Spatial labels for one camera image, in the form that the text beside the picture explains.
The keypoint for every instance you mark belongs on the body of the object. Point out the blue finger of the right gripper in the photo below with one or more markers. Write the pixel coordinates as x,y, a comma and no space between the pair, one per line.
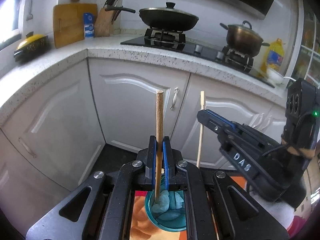
220,122
221,118

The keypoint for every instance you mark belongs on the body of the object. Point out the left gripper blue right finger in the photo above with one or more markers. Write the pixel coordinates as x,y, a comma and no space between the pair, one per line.
169,160

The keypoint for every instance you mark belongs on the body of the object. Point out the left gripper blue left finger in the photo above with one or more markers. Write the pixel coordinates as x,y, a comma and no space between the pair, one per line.
150,165

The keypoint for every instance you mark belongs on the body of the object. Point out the pale thin wooden chopstick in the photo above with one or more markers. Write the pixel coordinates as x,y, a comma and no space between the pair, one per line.
202,105

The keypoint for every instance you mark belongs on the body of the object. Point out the brown wooden chopstick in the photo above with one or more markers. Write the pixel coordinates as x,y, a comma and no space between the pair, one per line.
159,138

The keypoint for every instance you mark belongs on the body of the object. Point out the right hand in white glove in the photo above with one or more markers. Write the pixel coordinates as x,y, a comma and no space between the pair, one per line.
281,211

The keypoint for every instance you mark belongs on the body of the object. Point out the teal rimmed utensil holder cup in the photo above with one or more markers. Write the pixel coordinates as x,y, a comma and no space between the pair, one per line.
169,213

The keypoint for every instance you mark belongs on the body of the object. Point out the white bowl with ladle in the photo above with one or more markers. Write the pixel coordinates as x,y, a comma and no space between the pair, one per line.
275,77

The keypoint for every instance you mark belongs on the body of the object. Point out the yellow cooking oil bottle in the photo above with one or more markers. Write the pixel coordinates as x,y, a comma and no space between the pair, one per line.
273,57

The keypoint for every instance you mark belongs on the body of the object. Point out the bronze stock pot with lid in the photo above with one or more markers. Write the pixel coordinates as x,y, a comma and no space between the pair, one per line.
242,38

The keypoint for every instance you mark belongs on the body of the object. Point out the glass pane cabinet door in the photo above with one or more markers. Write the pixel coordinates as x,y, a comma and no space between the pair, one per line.
307,64

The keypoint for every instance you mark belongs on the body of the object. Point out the black glass gas stove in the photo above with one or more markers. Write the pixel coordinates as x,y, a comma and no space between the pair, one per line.
176,41

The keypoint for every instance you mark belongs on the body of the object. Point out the black lidded wok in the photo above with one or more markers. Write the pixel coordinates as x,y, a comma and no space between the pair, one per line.
168,18

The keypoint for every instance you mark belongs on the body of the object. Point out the wooden knife block with knives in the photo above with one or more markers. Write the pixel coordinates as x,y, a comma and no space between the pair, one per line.
103,26

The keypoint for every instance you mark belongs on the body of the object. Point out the blue white salt bag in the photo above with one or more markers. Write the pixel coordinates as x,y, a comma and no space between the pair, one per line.
88,20

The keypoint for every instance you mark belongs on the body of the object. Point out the yellow lidded black casserole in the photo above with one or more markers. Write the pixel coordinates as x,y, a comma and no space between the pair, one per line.
33,46

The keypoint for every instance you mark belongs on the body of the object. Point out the wooden cutting board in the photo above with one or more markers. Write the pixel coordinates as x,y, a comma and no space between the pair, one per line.
68,23

